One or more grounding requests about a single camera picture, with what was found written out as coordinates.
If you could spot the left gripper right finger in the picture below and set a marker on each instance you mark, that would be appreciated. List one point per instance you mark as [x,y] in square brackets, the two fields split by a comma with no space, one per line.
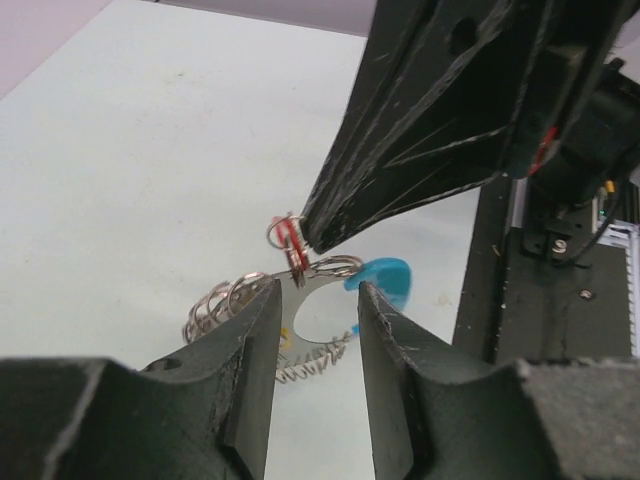
[436,412]

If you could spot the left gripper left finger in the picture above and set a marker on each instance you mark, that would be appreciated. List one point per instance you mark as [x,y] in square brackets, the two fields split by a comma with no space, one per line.
[201,412]

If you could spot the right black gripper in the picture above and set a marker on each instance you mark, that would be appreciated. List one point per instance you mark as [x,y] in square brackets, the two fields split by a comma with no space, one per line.
[439,92]

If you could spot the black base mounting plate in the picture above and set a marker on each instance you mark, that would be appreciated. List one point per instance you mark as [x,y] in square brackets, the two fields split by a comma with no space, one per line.
[515,300]

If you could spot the white slotted cable duct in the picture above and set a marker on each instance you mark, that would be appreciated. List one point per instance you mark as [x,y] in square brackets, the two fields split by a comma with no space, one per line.
[623,232]

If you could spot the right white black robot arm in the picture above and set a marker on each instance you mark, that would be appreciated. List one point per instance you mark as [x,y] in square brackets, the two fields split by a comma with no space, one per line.
[585,125]

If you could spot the yellow key tag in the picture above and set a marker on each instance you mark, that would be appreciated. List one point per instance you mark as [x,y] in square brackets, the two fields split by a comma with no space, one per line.
[285,339]

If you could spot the red key tag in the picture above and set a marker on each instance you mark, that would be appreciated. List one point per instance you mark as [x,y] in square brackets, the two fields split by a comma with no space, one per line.
[284,235]

